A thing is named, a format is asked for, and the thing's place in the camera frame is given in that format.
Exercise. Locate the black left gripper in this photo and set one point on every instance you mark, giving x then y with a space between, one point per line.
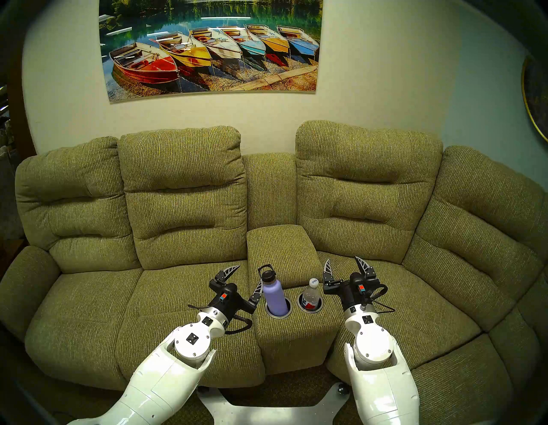
224 300

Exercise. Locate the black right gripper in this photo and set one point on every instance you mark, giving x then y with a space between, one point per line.
355 291

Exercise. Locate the purple insulated water bottle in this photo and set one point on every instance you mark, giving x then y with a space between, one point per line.
274 297

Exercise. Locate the clear plastic soda bottle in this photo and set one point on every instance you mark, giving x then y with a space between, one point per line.
311 297

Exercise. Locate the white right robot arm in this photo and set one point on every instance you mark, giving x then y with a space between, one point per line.
381 385

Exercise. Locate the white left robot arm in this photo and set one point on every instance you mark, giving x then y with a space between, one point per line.
162 377

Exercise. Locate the metal rimmed cup holder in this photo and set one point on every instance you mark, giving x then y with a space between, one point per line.
310 311
278 316

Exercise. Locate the olive sofa console armrest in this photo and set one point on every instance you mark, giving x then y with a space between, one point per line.
282 248

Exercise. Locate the olive green sectional sofa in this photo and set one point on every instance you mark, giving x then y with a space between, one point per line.
184 240

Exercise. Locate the black caster wheel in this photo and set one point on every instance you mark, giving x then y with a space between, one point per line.
342 390

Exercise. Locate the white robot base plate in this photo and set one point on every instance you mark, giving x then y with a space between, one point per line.
265 413

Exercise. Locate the colourful rowboats wall picture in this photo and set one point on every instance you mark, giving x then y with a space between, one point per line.
214 47

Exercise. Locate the round gold framed wall mirror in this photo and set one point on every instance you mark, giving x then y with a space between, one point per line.
537 94

